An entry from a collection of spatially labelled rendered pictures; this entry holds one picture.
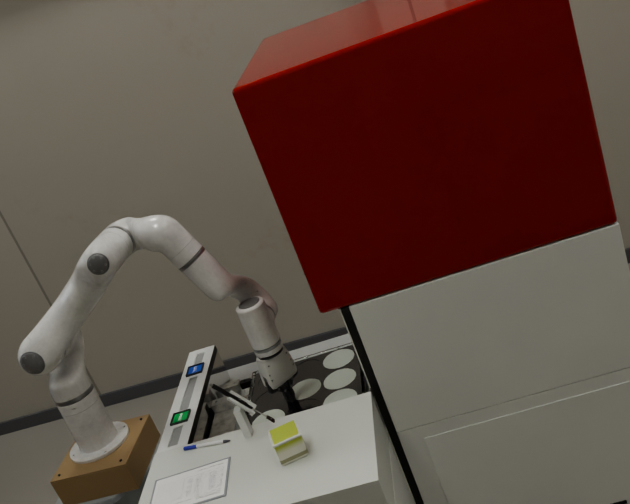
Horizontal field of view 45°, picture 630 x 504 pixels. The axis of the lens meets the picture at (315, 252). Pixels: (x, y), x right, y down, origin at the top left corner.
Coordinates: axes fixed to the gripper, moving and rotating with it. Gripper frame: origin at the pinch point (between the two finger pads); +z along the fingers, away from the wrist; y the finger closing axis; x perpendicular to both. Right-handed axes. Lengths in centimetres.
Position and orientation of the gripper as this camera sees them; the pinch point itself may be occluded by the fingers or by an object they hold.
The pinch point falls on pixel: (288, 394)
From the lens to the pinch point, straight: 226.5
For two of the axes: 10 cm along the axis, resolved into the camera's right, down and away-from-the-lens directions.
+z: 3.4, 8.7, 3.7
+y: -7.0, 4.9, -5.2
